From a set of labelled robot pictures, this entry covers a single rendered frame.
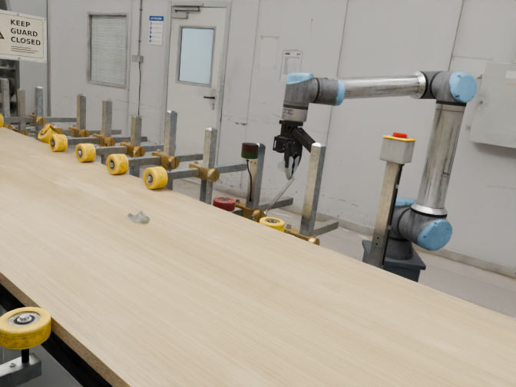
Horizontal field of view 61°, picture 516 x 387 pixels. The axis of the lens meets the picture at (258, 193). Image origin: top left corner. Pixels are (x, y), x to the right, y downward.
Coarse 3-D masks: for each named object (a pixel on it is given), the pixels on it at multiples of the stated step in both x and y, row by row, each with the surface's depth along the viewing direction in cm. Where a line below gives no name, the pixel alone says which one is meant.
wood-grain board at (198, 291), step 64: (0, 128) 252; (0, 192) 139; (64, 192) 146; (128, 192) 155; (0, 256) 96; (64, 256) 99; (128, 256) 103; (192, 256) 107; (256, 256) 111; (320, 256) 116; (64, 320) 75; (128, 320) 77; (192, 320) 79; (256, 320) 82; (320, 320) 84; (384, 320) 87; (448, 320) 90; (512, 320) 93; (128, 384) 62; (192, 384) 63; (256, 384) 65; (320, 384) 66; (384, 384) 68; (448, 384) 70; (512, 384) 72
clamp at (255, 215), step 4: (236, 204) 166; (240, 204) 166; (244, 204) 167; (240, 208) 164; (244, 208) 163; (248, 208) 162; (256, 208) 164; (260, 208) 164; (244, 212) 164; (248, 212) 162; (252, 212) 161; (256, 212) 161; (260, 212) 161; (244, 216) 164; (248, 216) 162; (252, 216) 160; (256, 216) 160; (260, 216) 162; (256, 220) 161
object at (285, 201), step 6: (282, 198) 186; (288, 198) 187; (264, 204) 174; (276, 204) 180; (282, 204) 183; (288, 204) 187; (234, 210) 161; (240, 210) 163; (264, 210) 175; (240, 216) 164
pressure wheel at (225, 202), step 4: (216, 200) 155; (220, 200) 155; (224, 200) 156; (228, 200) 157; (232, 200) 157; (216, 204) 155; (220, 204) 154; (224, 204) 154; (228, 204) 154; (232, 204) 155; (220, 208) 154; (224, 208) 154; (228, 208) 154; (232, 208) 156
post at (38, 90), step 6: (36, 90) 262; (42, 90) 264; (36, 96) 263; (42, 96) 265; (36, 102) 264; (42, 102) 266; (36, 108) 265; (42, 108) 266; (36, 114) 266; (42, 114) 267; (36, 126) 268; (42, 126) 269; (36, 132) 269; (36, 138) 270
